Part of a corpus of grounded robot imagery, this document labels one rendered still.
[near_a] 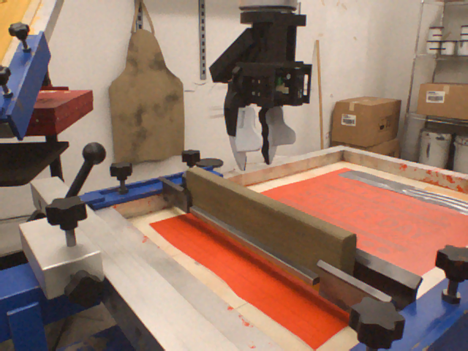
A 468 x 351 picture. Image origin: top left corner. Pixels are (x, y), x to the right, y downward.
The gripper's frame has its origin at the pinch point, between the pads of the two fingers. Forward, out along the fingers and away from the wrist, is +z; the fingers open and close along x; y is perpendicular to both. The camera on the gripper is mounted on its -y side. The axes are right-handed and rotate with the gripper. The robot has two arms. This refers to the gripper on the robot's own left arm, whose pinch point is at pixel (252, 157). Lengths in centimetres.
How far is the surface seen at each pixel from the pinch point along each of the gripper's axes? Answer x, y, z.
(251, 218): -1.0, 1.2, 9.1
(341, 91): 291, -198, 26
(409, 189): 49, 1, 16
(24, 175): -20, -71, 18
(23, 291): -32.8, 2.7, 7.9
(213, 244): -2.7, -6.3, 16.5
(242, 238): -2.3, 0.7, 12.4
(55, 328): -11, -122, 110
